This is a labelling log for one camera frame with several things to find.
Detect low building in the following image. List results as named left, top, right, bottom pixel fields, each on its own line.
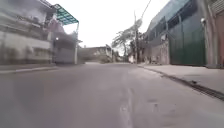
left=78, top=44, right=114, bottom=64

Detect tree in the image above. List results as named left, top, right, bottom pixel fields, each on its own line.
left=111, top=19, right=144, bottom=63

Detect utility pole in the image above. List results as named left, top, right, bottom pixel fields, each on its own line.
left=133, top=10, right=140, bottom=64

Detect grey asphalt road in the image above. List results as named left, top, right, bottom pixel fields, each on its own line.
left=0, top=61, right=224, bottom=128

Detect building with green canopy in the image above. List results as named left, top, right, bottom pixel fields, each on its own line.
left=46, top=3, right=81, bottom=65

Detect building with green gate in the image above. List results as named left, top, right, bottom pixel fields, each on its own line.
left=143, top=0, right=224, bottom=69

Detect grey kerb strip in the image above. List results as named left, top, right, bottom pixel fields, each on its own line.
left=0, top=64, right=60, bottom=75

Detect dark drain gutter strip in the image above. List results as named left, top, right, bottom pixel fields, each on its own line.
left=137, top=64, right=224, bottom=102

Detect pale concrete pavement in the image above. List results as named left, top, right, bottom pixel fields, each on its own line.
left=139, top=63, right=224, bottom=95

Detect grey concrete building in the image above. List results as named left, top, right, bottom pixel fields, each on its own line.
left=0, top=0, right=56, bottom=66

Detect overhead wires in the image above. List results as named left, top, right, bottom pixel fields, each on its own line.
left=134, top=0, right=153, bottom=24

